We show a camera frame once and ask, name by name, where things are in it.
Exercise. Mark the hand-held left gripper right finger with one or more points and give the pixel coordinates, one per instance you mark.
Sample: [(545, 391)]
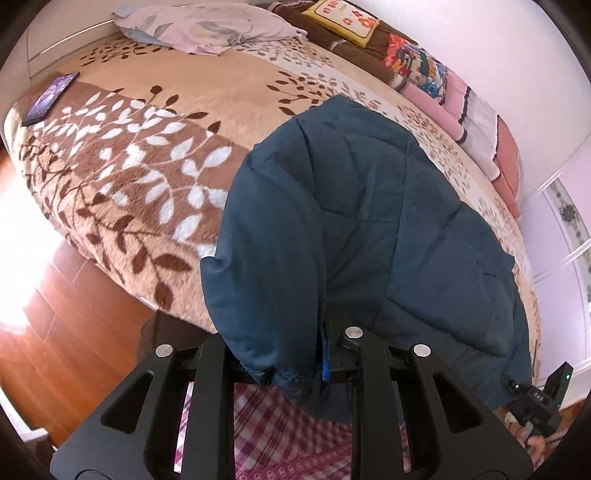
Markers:
[(369, 397)]

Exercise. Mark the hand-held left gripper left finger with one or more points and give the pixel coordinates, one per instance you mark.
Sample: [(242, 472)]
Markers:
[(207, 397)]

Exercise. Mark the teal quilted puffer jacket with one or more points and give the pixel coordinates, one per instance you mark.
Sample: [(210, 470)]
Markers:
[(369, 230)]

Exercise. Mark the person's right hand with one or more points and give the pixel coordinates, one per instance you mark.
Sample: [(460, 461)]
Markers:
[(533, 445)]

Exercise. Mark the person's pink plaid clothing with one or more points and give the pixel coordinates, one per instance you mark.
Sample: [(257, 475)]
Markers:
[(286, 438)]

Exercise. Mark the white wardrobe with floral panel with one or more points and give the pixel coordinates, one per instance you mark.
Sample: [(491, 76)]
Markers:
[(563, 221)]

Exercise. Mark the dusty pink pillow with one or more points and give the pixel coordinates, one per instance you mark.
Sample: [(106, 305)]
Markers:
[(508, 166)]

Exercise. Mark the beige leaf-print bed blanket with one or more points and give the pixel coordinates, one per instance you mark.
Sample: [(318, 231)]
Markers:
[(138, 161)]

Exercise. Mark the white dark-striped folded blanket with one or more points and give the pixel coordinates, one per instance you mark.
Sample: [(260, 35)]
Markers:
[(480, 134)]

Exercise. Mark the pink folded blanket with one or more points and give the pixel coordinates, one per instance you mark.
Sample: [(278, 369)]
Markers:
[(443, 106)]

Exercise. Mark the colourful cartoon cushion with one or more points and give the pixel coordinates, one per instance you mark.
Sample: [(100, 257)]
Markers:
[(418, 64)]

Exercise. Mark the black smartphone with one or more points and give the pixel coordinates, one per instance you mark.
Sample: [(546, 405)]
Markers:
[(50, 98)]

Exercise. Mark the brown folded blanket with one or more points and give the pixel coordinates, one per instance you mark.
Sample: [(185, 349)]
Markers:
[(323, 41)]

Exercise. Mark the lilac floral pillow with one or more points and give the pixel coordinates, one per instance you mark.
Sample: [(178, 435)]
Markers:
[(198, 25)]

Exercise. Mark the yellow flower-print cushion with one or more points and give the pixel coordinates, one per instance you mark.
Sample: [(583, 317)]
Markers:
[(344, 18)]

